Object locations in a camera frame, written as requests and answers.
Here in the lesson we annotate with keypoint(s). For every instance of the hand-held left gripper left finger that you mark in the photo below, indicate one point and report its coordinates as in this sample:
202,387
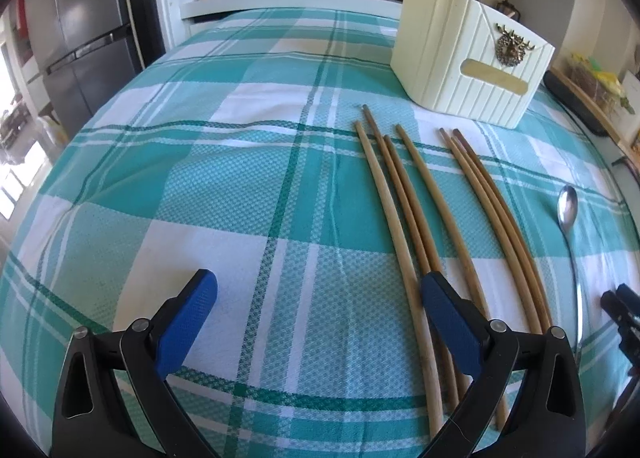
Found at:
197,303

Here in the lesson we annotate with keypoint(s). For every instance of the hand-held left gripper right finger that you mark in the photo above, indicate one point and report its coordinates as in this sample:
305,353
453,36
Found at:
450,323

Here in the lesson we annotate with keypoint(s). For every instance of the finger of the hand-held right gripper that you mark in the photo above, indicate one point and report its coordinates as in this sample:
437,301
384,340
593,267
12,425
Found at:
614,307
629,295

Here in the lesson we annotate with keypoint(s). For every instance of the metal spoon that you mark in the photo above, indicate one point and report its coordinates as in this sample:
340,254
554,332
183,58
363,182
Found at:
567,208

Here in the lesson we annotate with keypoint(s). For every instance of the bunch of wooden chopsticks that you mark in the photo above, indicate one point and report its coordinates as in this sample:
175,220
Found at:
482,190

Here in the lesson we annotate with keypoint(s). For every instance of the cream ribbed utensil holder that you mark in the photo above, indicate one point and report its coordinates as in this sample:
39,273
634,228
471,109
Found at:
450,63

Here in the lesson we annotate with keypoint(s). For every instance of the teal plaid tablecloth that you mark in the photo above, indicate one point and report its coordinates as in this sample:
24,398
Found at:
200,188

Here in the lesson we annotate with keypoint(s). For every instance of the basket of snack bags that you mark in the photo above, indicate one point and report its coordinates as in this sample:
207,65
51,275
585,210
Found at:
595,78

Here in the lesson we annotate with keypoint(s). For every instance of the grey refrigerator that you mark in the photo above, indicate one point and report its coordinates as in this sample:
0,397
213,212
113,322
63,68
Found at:
85,38

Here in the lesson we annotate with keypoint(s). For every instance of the glass pitcher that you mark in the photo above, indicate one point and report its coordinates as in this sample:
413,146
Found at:
509,9

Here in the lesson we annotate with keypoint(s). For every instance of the white kitchen counter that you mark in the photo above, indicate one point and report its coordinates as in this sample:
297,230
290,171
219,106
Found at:
280,1

